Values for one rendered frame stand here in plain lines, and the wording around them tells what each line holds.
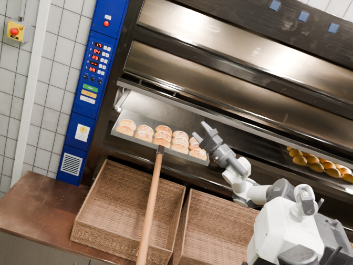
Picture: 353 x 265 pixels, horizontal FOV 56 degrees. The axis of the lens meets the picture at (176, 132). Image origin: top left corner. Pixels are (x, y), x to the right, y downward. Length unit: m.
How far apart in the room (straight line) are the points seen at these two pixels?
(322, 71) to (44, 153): 1.78
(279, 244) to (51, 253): 1.25
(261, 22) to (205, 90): 0.46
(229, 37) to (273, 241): 1.11
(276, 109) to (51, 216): 1.44
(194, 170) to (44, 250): 0.97
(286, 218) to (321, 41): 1.05
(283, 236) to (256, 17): 1.14
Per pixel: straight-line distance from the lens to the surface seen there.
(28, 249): 2.06
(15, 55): 2.17
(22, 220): 2.06
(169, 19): 1.86
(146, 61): 1.92
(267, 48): 1.92
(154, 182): 1.45
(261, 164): 2.16
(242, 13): 1.87
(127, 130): 1.76
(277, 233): 1.22
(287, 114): 2.04
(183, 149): 1.78
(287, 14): 1.91
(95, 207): 2.19
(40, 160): 2.37
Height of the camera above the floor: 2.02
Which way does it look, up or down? 24 degrees down
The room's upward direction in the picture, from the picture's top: 21 degrees clockwise
